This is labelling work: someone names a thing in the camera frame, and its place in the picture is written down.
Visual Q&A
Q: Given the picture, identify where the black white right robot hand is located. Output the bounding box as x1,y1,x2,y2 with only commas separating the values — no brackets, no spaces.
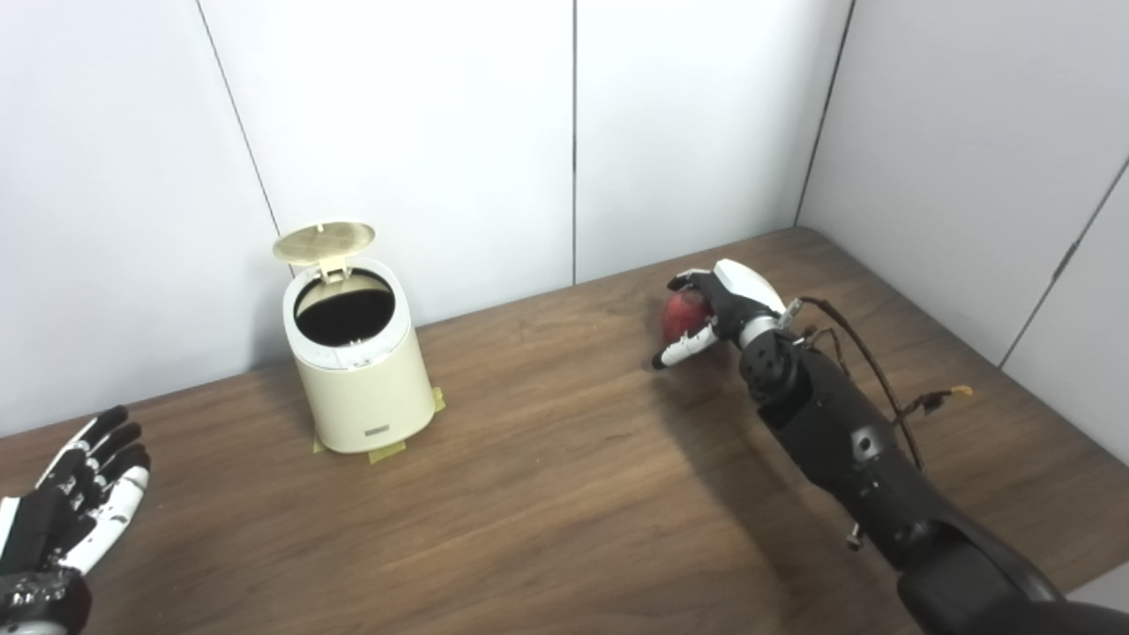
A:
651,258,790,371

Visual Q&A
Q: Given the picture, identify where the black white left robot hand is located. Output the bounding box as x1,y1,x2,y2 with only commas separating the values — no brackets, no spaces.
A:
0,405,153,631

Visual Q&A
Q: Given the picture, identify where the cream-colored round bin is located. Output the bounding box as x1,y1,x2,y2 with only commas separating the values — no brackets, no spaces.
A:
282,256,436,454

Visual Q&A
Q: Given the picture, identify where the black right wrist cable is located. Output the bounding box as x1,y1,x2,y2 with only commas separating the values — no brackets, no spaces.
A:
781,296,976,473

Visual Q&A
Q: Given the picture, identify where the cream round bin lid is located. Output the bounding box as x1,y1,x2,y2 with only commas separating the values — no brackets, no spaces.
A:
273,220,377,285

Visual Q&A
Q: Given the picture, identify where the red apple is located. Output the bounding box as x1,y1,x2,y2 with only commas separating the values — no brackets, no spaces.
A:
662,291,717,349

